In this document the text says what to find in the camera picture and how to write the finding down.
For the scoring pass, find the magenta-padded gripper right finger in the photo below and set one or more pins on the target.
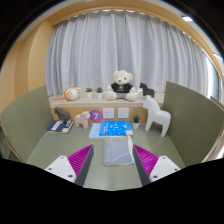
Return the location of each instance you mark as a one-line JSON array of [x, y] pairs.
[[146, 160]]

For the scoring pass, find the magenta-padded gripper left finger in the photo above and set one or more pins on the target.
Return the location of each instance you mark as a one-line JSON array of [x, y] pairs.
[[80, 160]]

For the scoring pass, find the small potted plant white pot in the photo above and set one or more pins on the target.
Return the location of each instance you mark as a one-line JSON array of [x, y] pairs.
[[99, 95], [136, 124], [89, 94]]

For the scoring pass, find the dark blue book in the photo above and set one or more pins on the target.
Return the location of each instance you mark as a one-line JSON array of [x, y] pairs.
[[58, 126]]

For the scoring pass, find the pink horse figure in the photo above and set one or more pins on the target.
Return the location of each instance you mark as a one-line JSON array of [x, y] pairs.
[[81, 120]]

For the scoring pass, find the bright blue book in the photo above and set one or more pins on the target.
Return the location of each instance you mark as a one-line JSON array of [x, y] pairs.
[[115, 128]]

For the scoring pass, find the large white horse figure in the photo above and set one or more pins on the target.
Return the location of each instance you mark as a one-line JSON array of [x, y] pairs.
[[156, 115]]

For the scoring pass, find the round purple number sign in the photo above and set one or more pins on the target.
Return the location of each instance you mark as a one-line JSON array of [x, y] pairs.
[[96, 116]]

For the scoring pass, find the green partition panel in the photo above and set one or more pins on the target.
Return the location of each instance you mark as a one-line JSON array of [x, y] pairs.
[[193, 120], [23, 123]]

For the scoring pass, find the cream and orange lion plush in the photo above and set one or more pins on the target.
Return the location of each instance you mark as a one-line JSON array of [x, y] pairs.
[[72, 93]]

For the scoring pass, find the small dark horse figure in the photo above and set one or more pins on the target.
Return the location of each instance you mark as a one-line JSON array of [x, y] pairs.
[[147, 91]]

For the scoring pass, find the cream teddy bear black shirt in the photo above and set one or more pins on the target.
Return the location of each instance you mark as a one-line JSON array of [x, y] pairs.
[[121, 86]]

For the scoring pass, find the white pleated curtain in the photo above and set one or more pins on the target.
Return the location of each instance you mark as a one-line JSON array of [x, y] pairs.
[[116, 46]]

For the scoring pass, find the ceiling light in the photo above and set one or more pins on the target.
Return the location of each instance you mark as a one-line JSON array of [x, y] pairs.
[[187, 18]]

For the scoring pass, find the white wall socket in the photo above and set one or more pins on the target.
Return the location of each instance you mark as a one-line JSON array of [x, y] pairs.
[[108, 113], [123, 113]]

